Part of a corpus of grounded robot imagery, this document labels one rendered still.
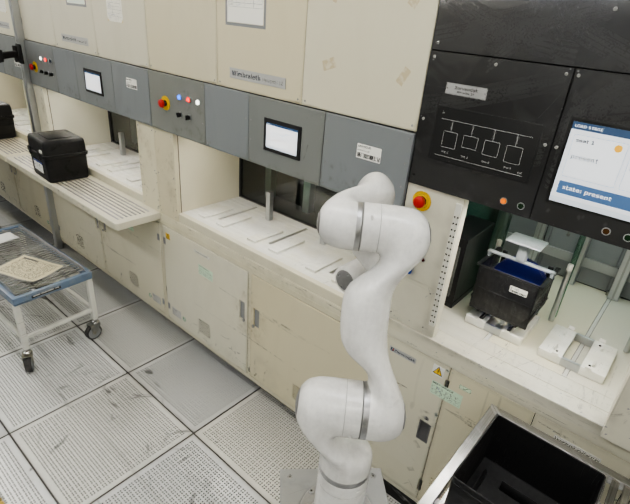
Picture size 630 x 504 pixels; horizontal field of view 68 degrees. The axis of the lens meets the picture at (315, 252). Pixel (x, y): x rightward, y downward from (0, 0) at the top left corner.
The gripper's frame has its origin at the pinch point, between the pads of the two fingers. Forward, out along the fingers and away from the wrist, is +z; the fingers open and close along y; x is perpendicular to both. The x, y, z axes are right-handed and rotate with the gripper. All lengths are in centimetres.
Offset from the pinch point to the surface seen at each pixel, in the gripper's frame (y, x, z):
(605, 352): 63, -30, 41
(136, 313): -184, -120, 1
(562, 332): 48, -30, 42
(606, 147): 46, 44, 6
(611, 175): 49, 37, 6
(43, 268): -196, -74, -45
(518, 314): 35.2, -20.9, 26.5
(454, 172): 9.3, 27.3, 6.5
